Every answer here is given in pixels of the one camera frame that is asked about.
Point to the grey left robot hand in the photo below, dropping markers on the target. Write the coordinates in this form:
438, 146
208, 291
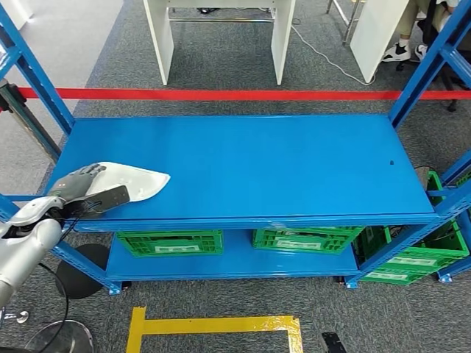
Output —
75, 182

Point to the white curved plastic part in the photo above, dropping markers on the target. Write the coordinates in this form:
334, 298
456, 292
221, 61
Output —
140, 182

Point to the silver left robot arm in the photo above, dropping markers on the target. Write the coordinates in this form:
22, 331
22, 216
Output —
26, 248

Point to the blue metal shelf rack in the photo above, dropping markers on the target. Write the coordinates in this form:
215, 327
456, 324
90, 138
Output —
454, 270
239, 170

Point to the black barrier stanchion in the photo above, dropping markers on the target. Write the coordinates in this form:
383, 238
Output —
81, 273

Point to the green plastic crate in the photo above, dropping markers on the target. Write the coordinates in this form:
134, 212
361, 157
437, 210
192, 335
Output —
416, 260
173, 242
390, 277
305, 241

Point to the small chrome fitting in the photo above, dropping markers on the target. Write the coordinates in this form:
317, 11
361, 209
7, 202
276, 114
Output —
23, 317

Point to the chrome barrier stanchion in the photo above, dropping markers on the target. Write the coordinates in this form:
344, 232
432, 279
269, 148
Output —
63, 338

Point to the white desk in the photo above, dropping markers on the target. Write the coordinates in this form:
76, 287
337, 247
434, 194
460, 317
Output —
164, 44

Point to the red barrier belt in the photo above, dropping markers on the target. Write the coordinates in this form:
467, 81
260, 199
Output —
220, 95

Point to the yellow floor tape square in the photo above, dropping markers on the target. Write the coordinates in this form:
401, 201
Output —
220, 325

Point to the black robot foot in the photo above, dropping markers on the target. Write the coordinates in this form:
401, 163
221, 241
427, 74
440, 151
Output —
333, 343

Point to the white desk panel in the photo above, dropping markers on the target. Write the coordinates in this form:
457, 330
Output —
375, 34

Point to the person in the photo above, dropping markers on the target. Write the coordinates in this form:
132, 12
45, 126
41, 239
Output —
408, 19

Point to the black office chair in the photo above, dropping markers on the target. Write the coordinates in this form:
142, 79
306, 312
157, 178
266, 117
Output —
429, 29

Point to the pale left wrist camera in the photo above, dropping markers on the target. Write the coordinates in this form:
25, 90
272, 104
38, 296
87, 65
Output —
106, 199

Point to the metal table frame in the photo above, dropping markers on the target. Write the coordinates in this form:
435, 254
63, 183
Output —
352, 22

